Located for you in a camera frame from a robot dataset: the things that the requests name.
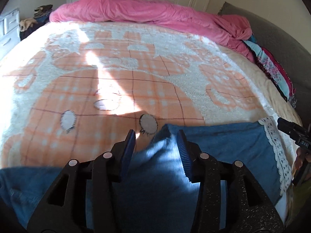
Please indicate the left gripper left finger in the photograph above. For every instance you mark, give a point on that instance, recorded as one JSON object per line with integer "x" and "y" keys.
{"x": 82, "y": 197}

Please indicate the pink duvet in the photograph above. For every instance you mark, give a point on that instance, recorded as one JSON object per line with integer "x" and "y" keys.
{"x": 230, "y": 31}

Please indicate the colourful floral pillow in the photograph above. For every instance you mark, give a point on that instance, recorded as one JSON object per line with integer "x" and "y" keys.
{"x": 273, "y": 70}

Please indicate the grey upholstered headboard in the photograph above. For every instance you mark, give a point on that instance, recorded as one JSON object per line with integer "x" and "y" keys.
{"x": 292, "y": 56}

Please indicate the blue denim pants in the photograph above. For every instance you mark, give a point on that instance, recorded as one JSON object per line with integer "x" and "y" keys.
{"x": 156, "y": 195}

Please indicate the pile of clothes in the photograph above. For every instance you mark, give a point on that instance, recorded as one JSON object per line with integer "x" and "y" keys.
{"x": 40, "y": 18}

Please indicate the orange white plush blanket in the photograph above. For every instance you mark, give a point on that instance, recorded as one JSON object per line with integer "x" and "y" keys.
{"x": 72, "y": 90}

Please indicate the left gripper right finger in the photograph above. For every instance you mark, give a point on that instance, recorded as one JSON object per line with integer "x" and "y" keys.
{"x": 230, "y": 198}

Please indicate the white drawer dresser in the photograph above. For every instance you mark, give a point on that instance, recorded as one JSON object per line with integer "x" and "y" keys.
{"x": 9, "y": 37}

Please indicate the right hand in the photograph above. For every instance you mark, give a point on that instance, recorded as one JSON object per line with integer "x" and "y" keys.
{"x": 301, "y": 155}

